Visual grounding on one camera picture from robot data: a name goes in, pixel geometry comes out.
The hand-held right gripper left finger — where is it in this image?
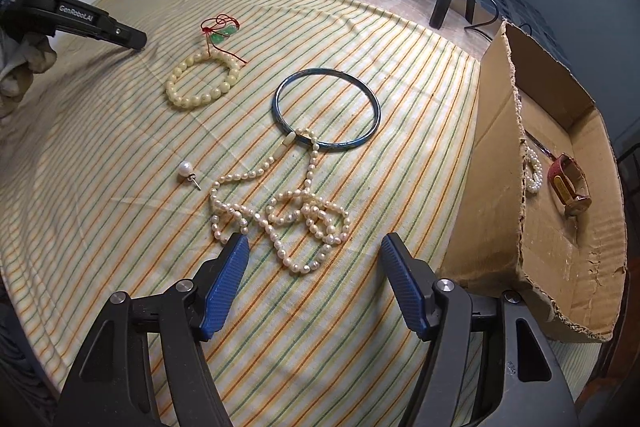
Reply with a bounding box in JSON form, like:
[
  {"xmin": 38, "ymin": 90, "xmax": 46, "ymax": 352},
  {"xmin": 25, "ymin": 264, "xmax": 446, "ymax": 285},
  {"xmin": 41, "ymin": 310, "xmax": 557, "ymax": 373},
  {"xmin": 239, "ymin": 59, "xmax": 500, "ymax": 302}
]
[{"xmin": 52, "ymin": 233, "xmax": 251, "ymax": 427}]

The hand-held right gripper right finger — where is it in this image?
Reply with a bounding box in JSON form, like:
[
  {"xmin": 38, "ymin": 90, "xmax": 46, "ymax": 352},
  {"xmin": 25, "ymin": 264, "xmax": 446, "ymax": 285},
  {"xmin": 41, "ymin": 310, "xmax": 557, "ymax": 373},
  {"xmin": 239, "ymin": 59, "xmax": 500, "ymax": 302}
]
[{"xmin": 381, "ymin": 233, "xmax": 576, "ymax": 427}]

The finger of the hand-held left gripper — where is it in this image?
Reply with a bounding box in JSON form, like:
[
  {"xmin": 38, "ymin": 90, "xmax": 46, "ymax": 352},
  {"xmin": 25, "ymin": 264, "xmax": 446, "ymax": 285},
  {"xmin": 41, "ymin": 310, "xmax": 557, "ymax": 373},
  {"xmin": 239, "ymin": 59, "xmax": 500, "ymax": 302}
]
[{"xmin": 102, "ymin": 14, "xmax": 148, "ymax": 50}]

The cream bead bracelet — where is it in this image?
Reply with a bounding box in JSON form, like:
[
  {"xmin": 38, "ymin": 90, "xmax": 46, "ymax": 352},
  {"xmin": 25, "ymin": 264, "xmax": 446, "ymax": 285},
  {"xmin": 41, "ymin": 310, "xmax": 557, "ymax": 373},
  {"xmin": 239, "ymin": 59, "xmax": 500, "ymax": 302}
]
[{"xmin": 165, "ymin": 52, "xmax": 242, "ymax": 110}]

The jade pendant red cord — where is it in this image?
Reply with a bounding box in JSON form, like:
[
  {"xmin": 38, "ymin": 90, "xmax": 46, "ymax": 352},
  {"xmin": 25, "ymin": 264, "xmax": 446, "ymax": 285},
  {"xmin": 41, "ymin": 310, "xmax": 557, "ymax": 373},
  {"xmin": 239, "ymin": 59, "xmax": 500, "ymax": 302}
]
[{"xmin": 200, "ymin": 14, "xmax": 249, "ymax": 66}]

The pearl stud earring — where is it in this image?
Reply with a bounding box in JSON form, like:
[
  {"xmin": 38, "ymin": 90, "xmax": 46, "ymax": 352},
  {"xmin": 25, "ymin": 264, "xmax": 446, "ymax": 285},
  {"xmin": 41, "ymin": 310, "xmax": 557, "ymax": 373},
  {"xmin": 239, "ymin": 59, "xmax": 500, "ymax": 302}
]
[{"xmin": 177, "ymin": 161, "xmax": 203, "ymax": 192}]

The long pearl necklace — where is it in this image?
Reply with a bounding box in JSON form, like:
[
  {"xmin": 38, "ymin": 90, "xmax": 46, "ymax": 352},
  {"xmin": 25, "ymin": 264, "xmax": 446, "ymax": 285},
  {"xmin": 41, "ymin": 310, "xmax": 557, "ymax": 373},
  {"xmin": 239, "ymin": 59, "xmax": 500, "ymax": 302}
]
[{"xmin": 209, "ymin": 128, "xmax": 352, "ymax": 277}]

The blue bangle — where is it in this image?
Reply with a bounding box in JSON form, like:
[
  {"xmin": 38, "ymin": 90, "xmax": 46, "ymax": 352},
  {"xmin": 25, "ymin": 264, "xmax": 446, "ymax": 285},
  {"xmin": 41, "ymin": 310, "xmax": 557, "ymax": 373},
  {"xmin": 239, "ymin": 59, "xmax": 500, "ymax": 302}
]
[{"xmin": 273, "ymin": 68, "xmax": 382, "ymax": 154}]

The cardboard box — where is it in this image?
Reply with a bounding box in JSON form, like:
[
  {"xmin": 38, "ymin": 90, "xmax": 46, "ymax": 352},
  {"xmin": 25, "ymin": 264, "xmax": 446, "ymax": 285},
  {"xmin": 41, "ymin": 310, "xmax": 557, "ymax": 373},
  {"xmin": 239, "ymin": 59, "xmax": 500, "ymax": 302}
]
[{"xmin": 440, "ymin": 19, "xmax": 630, "ymax": 344}]

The person's left hand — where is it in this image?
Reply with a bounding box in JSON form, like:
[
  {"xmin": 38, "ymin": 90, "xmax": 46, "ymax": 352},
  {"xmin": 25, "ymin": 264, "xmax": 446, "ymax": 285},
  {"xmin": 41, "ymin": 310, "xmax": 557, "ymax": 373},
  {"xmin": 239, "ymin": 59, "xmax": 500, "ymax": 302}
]
[{"xmin": 0, "ymin": 31, "xmax": 57, "ymax": 108}]

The yellow striped cloth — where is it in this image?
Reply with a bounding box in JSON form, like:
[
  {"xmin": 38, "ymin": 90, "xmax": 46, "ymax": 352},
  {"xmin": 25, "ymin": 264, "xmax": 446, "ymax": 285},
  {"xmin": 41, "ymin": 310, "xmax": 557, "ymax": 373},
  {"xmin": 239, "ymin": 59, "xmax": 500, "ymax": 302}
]
[{"xmin": 0, "ymin": 0, "xmax": 601, "ymax": 427}]

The thin metal stick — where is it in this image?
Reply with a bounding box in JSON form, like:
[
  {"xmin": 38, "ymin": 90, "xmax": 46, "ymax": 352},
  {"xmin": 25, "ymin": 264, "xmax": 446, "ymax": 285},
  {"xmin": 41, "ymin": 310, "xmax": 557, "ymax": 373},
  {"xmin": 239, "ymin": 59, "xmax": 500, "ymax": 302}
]
[{"xmin": 524, "ymin": 132, "xmax": 557, "ymax": 158}]

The small pearl bracelet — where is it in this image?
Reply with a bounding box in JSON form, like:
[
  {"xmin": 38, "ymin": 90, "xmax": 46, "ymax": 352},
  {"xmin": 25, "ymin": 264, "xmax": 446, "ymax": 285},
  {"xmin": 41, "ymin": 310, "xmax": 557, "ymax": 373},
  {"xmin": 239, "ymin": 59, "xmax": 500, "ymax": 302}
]
[{"xmin": 522, "ymin": 142, "xmax": 545, "ymax": 195}]

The red strap wristwatch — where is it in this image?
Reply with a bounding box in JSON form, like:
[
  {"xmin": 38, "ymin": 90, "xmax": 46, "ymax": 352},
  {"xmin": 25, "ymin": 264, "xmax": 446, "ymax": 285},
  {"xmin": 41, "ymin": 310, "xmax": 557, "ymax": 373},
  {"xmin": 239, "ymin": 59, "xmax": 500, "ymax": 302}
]
[{"xmin": 547, "ymin": 153, "xmax": 592, "ymax": 219}]

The black power cable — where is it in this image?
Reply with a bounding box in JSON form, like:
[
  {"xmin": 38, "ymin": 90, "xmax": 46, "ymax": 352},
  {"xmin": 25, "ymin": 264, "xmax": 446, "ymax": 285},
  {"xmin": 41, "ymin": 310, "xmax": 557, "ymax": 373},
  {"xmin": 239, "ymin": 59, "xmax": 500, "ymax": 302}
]
[{"xmin": 462, "ymin": 0, "xmax": 536, "ymax": 42}]

